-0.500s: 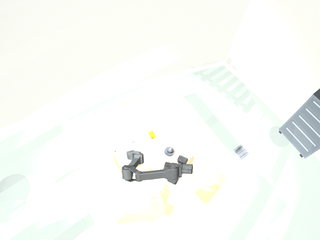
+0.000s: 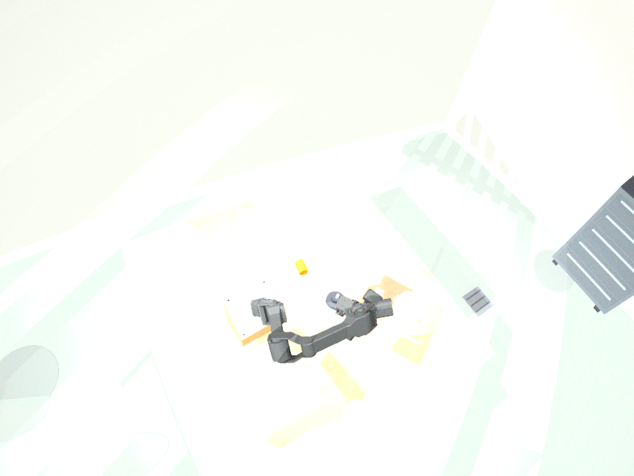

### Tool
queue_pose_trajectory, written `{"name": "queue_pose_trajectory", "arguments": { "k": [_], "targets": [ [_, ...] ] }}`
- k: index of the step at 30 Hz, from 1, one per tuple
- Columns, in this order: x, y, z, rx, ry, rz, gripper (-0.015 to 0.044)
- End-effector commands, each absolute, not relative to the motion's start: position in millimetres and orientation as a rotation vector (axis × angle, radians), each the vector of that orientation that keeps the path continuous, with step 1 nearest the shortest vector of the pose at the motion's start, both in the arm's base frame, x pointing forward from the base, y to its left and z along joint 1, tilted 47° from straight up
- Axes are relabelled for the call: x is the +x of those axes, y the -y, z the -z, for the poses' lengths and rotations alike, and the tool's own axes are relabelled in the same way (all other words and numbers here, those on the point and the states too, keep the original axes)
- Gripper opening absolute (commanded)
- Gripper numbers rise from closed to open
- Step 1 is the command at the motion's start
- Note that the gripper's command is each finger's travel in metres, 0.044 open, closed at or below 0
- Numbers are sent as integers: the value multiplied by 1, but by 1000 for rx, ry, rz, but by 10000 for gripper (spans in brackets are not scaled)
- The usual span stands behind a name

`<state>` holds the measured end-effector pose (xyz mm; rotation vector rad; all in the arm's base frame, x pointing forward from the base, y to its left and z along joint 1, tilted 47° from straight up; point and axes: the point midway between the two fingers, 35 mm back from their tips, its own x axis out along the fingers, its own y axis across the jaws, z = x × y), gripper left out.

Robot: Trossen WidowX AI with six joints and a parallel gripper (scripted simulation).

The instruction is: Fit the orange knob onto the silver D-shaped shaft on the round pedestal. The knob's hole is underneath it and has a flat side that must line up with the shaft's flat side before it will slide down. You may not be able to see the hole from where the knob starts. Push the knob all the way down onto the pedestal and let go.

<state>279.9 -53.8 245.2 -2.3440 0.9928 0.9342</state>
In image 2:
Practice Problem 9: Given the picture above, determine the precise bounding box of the dark grey round stepped pedestal with white shaft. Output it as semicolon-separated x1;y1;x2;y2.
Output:
326;291;344;310

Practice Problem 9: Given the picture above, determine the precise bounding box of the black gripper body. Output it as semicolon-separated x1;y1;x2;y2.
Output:
348;289;383;341

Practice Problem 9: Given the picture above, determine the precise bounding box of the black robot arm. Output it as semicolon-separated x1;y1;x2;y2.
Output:
249;296;393;363

